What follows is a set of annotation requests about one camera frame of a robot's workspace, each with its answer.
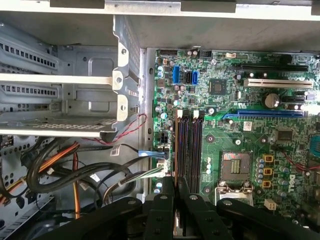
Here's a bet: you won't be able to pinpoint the grey labelled wire bundle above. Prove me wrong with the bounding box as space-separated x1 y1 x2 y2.
99 166 168 201

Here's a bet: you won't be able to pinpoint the black cable bundle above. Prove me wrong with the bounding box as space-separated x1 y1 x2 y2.
21 139 141 201

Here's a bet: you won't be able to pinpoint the silver coin battery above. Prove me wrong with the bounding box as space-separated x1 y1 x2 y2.
261 93 281 109

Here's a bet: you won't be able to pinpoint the white four pin connector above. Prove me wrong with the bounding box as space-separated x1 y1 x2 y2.
264 198 277 211

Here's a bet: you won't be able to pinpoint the blue rear port block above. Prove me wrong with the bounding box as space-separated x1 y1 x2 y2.
309 135 320 154

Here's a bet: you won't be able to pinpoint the silver disk bay cage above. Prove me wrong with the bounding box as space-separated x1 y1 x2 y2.
0 14 142 141

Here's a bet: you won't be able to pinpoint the short black expansion slot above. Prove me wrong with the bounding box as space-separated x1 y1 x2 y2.
281 96 307 104

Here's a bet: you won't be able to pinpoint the white expansion slot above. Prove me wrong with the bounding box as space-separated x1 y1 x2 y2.
243 78 315 89

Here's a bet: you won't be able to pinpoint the RAM slot black clips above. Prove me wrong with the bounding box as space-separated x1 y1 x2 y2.
183 109 190 179

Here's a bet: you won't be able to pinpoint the black chipset chip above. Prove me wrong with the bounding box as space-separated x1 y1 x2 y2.
209 78 227 95

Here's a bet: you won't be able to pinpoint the CPU socket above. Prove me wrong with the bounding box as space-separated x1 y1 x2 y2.
219 151 253 183

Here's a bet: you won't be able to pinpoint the green motherboard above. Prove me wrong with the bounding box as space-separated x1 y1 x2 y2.
151 48 320 226

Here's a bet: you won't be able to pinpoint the twisted fan wire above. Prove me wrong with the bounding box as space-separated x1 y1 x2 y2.
273 144 320 177

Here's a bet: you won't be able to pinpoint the blue header connector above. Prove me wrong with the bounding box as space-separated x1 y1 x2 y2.
172 65 182 85

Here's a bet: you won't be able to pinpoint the RAM slot white clips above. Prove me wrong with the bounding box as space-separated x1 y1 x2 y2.
191 109 198 195
177 109 184 179

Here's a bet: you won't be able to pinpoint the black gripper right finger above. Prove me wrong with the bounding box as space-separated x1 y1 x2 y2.
179 176 320 240

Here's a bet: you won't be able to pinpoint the metal socket cover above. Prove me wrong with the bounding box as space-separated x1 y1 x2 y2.
214 181 255 208

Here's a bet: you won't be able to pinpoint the black PC case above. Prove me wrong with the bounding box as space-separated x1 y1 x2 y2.
0 0 320 240

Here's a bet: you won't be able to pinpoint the long black expansion slot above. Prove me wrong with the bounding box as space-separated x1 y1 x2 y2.
233 62 310 73

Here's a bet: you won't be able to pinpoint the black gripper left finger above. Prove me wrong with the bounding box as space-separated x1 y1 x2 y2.
34 175 175 240

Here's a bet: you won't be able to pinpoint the blue SATA cable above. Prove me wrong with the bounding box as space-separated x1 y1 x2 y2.
137 149 168 159

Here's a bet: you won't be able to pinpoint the orange yellow power wires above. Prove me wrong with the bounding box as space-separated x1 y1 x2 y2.
0 141 82 220

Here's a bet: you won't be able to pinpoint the blue expansion slot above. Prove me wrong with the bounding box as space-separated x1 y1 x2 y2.
223 109 309 120

